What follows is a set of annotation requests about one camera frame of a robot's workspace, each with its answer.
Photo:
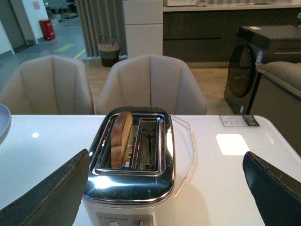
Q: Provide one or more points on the beige chair left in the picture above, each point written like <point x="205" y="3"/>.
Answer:
<point x="49" y="85"/>

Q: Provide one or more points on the label card on table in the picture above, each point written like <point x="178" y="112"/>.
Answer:
<point x="239" y="120"/>

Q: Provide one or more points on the woven basket with handles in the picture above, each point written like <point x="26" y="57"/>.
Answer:
<point x="109" y="51"/>

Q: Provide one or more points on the white cabinet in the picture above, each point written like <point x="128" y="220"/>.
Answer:
<point x="143" y="27"/>

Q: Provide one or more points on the grey curtain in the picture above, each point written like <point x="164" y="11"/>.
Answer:
<point x="101" y="17"/>

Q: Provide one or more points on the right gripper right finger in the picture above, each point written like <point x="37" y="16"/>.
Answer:
<point x="276" y="194"/>

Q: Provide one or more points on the beige chair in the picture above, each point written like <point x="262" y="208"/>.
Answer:
<point x="49" y="85"/>
<point x="152" y="81"/>

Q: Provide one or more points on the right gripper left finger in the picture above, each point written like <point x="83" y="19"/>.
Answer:
<point x="54" y="201"/>

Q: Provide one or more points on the beige cushion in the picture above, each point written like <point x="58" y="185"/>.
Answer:
<point x="279" y="80"/>

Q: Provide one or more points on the bread slice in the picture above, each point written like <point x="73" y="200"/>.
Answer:
<point x="121" y="136"/>

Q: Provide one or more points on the white round plate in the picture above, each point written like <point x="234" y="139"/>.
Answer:
<point x="5" y="122"/>

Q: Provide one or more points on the white chrome toaster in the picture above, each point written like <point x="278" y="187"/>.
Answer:
<point x="138" y="191"/>

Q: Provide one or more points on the black washing machine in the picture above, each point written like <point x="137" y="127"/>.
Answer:
<point x="256" y="45"/>

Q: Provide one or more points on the beige chair right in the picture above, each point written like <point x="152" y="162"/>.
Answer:
<point x="152" y="81"/>

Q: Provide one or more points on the dark kitchen counter cabinet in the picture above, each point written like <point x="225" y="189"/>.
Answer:
<point x="207" y="33"/>

